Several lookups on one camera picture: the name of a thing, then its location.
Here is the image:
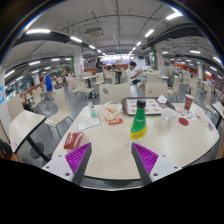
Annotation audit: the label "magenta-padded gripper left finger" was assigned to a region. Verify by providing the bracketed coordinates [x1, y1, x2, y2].
[42, 142, 93, 186]

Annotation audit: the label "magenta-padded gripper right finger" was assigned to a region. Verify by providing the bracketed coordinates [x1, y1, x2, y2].
[130, 142, 183, 186]

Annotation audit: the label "red flat packet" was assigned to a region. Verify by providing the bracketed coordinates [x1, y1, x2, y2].
[63, 131, 85, 150]

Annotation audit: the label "green drink bottle, yellow label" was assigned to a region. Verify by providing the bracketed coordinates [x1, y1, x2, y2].
[129, 99, 148, 145]

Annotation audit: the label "white framed table card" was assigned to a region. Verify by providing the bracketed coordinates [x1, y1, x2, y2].
[75, 116, 103, 133]

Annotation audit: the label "white paper cup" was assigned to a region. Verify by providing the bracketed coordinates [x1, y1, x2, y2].
[160, 107, 178, 127]

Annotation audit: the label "small red sauce packet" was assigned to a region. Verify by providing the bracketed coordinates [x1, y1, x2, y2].
[108, 117, 124, 126]

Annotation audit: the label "small clear sanitizer bottle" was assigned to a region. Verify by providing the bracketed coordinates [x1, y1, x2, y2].
[88, 101, 98, 119]

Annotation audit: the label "dark food tray, paper liner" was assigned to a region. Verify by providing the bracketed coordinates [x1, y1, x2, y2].
[121, 96, 176, 117]

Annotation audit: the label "flat round red coaster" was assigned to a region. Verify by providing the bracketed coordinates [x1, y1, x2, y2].
[178, 117, 190, 127]

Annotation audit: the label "beige chair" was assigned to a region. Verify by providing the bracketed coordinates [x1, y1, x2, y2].
[143, 81, 169, 99]
[98, 82, 132, 106]
[6, 93, 25, 121]
[44, 87, 74, 140]

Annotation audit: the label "crumpled food wrapper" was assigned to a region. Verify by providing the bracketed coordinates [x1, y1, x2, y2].
[96, 101, 124, 122]

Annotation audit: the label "beige rectangular side table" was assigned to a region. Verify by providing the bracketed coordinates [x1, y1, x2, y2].
[8, 109, 52, 164]

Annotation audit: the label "printed paper stickers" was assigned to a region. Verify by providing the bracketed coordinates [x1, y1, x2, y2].
[175, 107, 203, 122]

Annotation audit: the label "white crumpled napkin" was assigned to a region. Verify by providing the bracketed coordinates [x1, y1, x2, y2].
[156, 94, 169, 105]

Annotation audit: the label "red paper cup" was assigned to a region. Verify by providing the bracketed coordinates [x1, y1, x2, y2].
[183, 93, 195, 112]

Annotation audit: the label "person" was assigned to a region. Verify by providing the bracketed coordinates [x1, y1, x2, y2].
[95, 57, 105, 74]
[125, 60, 146, 98]
[44, 74, 55, 100]

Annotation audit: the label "ceiling strip lights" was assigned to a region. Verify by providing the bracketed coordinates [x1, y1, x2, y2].
[3, 11, 224, 80]

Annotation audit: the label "ceiling air conditioner unit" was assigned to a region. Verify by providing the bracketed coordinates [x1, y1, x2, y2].
[84, 26, 106, 38]

